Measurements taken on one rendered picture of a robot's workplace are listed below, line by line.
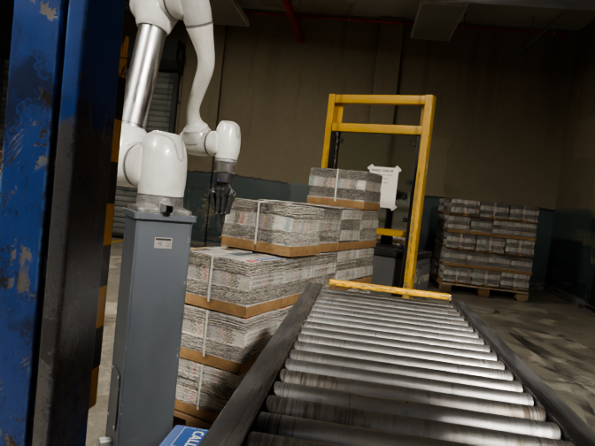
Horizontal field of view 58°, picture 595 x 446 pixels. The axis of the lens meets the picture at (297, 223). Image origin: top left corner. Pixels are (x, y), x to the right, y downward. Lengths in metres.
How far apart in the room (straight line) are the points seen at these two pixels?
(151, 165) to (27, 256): 1.25
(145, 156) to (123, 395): 0.79
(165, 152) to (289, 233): 0.76
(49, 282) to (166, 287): 1.27
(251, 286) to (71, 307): 1.57
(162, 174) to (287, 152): 7.50
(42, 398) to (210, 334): 1.68
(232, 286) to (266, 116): 7.36
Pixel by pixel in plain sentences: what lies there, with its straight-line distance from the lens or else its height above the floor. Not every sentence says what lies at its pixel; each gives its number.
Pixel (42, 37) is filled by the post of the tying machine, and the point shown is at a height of 1.24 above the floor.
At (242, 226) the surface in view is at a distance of 2.46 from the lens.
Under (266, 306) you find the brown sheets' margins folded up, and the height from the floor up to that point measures 0.63.
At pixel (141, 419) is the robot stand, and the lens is 1.96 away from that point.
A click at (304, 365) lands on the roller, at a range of 1.02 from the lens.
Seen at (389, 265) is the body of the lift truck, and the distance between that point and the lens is 3.81.
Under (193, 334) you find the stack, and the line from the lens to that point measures 2.31.
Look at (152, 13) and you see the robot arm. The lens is 2.11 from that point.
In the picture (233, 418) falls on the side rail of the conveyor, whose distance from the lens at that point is 0.77.
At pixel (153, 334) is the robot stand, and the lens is 1.87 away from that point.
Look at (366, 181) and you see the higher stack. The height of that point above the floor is 1.23.
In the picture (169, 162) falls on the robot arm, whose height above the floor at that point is 1.17.
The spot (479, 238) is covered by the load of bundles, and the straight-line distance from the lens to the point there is 7.61.
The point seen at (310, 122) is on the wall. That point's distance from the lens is 9.25.
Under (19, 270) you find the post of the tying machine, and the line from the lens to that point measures 0.60.
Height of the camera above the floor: 1.11
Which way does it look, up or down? 3 degrees down
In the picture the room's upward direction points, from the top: 6 degrees clockwise
